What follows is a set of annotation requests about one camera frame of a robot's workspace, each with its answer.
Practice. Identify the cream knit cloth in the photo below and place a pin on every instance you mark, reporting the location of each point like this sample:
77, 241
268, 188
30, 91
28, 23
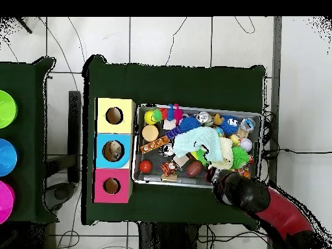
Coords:
225, 153

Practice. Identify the mint green cloth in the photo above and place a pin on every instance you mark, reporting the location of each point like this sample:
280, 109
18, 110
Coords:
192, 141

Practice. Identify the shallow silver mesh bin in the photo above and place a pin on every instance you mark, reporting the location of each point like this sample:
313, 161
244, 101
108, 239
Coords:
155, 158

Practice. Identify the wooden three-hole box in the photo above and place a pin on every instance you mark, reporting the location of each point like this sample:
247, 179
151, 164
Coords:
124, 124

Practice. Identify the green spiky rubber ball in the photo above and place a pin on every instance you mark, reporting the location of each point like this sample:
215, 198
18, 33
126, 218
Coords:
240, 157

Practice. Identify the white baseball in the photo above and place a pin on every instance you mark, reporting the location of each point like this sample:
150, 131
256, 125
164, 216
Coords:
246, 144

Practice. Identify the blue spiky rubber ball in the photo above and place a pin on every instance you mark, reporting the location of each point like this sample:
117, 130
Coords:
189, 123

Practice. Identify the silver-top drink can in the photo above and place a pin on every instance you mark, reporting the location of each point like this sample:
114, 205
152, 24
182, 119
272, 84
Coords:
203, 117

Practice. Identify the red ball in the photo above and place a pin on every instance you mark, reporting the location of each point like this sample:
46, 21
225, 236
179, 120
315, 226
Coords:
145, 166

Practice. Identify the rainbow spiky caterpillar toy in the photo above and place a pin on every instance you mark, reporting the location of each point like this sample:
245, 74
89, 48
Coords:
177, 114

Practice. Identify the round orange sponge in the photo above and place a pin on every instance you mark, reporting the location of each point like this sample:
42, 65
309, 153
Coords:
150, 133

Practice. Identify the yellow smiley ball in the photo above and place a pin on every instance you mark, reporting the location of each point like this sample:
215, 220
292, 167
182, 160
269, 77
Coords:
149, 118

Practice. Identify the dark green table cloth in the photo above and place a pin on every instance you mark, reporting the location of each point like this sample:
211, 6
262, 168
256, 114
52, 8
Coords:
26, 77
168, 85

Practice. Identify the black upright panel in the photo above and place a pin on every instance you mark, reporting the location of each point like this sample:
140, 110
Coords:
74, 129

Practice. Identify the blue plastic bowl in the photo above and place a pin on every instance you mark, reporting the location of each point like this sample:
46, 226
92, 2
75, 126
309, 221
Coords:
7, 157

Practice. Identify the pink plastic bowl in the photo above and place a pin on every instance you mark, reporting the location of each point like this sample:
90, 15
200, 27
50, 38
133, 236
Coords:
6, 202

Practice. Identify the green plastic bowl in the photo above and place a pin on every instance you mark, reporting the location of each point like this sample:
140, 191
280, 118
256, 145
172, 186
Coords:
7, 109

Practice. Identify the dark slanted rod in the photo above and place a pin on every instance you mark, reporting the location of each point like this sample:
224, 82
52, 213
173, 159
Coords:
26, 27

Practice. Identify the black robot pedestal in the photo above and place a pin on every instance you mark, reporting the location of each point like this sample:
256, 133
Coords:
168, 238

